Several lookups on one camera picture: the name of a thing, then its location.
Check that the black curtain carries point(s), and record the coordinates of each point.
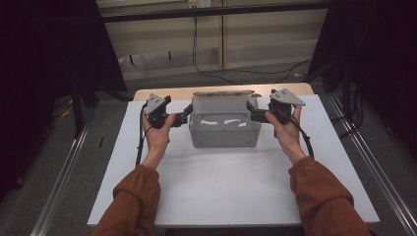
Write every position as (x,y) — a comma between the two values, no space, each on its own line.
(39,65)
(377,49)

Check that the grey lidded storage box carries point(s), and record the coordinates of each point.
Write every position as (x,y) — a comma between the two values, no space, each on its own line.
(224,136)

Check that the person's right hand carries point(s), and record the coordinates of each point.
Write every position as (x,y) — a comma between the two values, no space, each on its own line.
(288,134)

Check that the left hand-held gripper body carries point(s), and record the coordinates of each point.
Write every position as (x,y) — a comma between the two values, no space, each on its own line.
(156,113)

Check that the person's left hand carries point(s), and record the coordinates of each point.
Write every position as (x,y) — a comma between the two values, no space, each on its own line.
(157,137)

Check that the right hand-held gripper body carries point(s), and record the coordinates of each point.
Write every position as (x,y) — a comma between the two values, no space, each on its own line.
(283,105)

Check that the black horizontal bar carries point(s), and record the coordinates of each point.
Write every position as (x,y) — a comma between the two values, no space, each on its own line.
(213,11)

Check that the wooden table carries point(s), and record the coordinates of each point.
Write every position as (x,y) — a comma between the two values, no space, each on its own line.
(183,92)

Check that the white board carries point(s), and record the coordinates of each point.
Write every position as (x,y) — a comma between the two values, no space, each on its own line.
(223,190)

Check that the black metal stand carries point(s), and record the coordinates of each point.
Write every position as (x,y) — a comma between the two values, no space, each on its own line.
(78,111)

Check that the small black floor stick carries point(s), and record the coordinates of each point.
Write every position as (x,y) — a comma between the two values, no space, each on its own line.
(101,142)

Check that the metal floor rail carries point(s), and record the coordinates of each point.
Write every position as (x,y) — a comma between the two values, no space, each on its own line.
(377,167)
(60,183)

